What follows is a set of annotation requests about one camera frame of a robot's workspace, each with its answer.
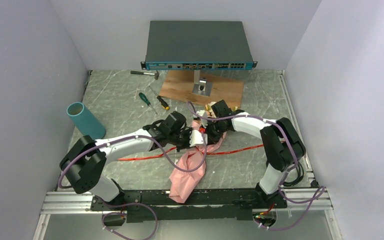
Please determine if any red ribbon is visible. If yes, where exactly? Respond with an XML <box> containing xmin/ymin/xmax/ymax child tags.
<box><xmin>118</xmin><ymin>144</ymin><xmax>264</xmax><ymax>162</ymax></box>

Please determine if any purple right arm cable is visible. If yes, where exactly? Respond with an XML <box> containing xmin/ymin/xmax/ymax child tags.
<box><xmin>186</xmin><ymin>101</ymin><xmax>326</xmax><ymax>232</ymax></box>

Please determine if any coiled black cable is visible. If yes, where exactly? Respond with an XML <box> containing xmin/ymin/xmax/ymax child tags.
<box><xmin>283</xmin><ymin>160</ymin><xmax>307</xmax><ymax>187</ymax></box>

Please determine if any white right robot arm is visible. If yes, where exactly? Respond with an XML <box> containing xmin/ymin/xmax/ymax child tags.
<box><xmin>206</xmin><ymin>100</ymin><xmax>306</xmax><ymax>208</ymax></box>

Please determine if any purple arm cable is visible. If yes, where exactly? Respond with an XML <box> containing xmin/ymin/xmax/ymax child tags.
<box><xmin>57</xmin><ymin>130</ymin><xmax>209</xmax><ymax>240</ymax></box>
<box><xmin>186</xmin><ymin>101</ymin><xmax>326</xmax><ymax>232</ymax></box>

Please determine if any aluminium rail frame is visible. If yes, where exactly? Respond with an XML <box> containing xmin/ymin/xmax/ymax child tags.
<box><xmin>32</xmin><ymin>70</ymin><xmax>342</xmax><ymax>240</ymax></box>

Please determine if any grey network switch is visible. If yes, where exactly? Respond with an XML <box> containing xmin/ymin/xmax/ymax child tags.
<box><xmin>140</xmin><ymin>20</ymin><xmax>257</xmax><ymax>70</ymax></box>

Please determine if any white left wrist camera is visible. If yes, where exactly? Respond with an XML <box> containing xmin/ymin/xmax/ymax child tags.
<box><xmin>189</xmin><ymin>129</ymin><xmax>208</xmax><ymax>147</ymax></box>

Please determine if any wooden board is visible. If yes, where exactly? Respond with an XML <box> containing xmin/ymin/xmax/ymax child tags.
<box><xmin>159</xmin><ymin>70</ymin><xmax>245</xmax><ymax>109</ymax></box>

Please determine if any yellow black screwdriver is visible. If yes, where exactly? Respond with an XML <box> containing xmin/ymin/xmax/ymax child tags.
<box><xmin>148</xmin><ymin>86</ymin><xmax>170</xmax><ymax>111</ymax></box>

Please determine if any metal stand bracket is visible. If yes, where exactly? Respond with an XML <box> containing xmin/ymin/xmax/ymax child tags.
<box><xmin>192</xmin><ymin>70</ymin><xmax>213</xmax><ymax>97</ymax></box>

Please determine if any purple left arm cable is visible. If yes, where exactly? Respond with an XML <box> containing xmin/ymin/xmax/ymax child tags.
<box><xmin>57</xmin><ymin>130</ymin><xmax>209</xmax><ymax>240</ymax></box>

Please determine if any teal cylindrical vase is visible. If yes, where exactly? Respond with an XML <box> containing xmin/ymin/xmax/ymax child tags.
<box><xmin>66</xmin><ymin>102</ymin><xmax>106</xmax><ymax>140</ymax></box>

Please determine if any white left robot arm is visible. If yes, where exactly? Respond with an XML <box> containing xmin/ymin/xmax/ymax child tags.
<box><xmin>58</xmin><ymin>111</ymin><xmax>196</xmax><ymax>210</ymax></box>

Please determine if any small black hammer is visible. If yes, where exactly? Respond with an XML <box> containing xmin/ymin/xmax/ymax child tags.
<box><xmin>130</xmin><ymin>70</ymin><xmax>160</xmax><ymax>80</ymax></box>

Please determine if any pink flower bouquet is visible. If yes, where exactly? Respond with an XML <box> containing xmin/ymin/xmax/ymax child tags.
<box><xmin>169</xmin><ymin>133</ymin><xmax>227</xmax><ymax>204</ymax></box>

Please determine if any green handled screwdriver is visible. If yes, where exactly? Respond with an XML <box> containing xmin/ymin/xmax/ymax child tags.
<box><xmin>138</xmin><ymin>92</ymin><xmax>158</xmax><ymax>115</ymax></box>

